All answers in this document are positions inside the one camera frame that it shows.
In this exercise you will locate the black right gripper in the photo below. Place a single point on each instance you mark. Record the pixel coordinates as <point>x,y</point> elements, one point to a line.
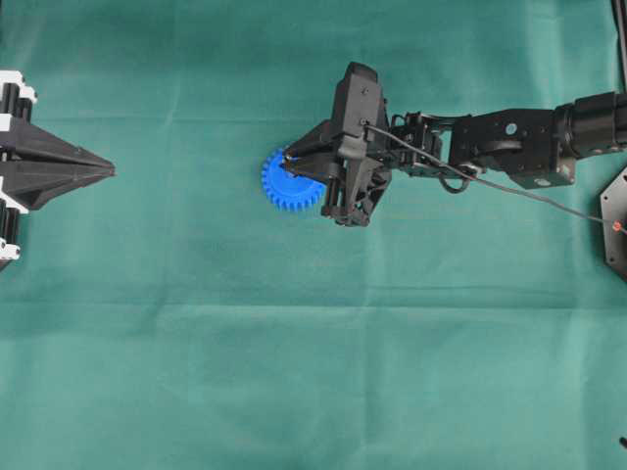
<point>415,150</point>

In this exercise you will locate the blue plastic gear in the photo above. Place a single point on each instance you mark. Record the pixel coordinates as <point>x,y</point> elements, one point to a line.
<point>286,191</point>

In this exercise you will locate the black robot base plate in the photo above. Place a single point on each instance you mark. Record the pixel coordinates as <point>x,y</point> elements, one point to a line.
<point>613,209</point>

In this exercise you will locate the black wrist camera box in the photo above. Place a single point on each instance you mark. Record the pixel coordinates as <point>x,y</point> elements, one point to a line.
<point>358,103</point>

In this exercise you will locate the green table cloth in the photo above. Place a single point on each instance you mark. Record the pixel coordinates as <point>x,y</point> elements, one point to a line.
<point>171,317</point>

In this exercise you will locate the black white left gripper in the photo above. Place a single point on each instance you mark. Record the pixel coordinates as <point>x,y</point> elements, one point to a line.
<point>29,187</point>

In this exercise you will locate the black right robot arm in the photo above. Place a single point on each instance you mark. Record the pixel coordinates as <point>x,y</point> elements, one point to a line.
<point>535,148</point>

